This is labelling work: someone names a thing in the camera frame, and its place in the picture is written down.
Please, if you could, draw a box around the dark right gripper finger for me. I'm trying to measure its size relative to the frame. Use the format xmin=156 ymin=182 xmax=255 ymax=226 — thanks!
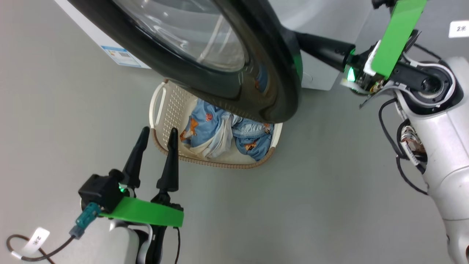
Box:
xmin=293 ymin=31 xmax=357 ymax=73

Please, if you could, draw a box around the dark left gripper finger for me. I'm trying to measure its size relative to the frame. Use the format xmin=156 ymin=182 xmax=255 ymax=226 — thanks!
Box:
xmin=122 ymin=126 xmax=151 ymax=189
xmin=156 ymin=128 xmax=180 ymax=194

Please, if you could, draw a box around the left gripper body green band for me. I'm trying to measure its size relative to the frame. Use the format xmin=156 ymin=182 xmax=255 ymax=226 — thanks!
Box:
xmin=100 ymin=191 xmax=184 ymax=228

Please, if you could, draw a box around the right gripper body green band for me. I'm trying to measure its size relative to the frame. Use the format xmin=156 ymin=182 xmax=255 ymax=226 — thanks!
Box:
xmin=341 ymin=0 xmax=428 ymax=96

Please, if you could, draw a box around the light blue white printed garment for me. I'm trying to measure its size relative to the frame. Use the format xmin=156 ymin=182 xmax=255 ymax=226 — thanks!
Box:
xmin=180 ymin=99 xmax=235 ymax=158

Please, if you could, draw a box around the black glass washing machine door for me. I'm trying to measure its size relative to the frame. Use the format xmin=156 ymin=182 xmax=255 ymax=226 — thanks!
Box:
xmin=68 ymin=0 xmax=304 ymax=124

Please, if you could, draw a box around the blue striped printed garment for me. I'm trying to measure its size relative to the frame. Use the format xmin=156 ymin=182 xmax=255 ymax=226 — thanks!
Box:
xmin=232 ymin=117 xmax=274 ymax=162

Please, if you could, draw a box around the cream perforated laundry basket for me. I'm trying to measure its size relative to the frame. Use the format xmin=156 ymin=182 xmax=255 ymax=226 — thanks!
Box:
xmin=149 ymin=80 xmax=283 ymax=169

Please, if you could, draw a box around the white front-load washing machine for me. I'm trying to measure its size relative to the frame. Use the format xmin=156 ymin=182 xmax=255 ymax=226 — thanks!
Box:
xmin=54 ymin=0 xmax=374 ymax=91

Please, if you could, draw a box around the blue energy label sticker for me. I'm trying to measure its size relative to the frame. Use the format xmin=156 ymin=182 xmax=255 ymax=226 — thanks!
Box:
xmin=101 ymin=45 xmax=141 ymax=67

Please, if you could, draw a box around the white paper cable tag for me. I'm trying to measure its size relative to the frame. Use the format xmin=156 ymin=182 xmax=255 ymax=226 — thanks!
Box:
xmin=22 ymin=227 xmax=50 ymax=256
xmin=448 ymin=21 xmax=469 ymax=39

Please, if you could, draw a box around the left black cable teal connector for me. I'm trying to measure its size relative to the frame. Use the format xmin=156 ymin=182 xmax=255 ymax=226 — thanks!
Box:
xmin=6 ymin=202 xmax=101 ymax=262

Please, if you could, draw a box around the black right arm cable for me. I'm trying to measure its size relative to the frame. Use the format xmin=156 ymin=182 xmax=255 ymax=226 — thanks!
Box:
xmin=378 ymin=98 xmax=429 ymax=195

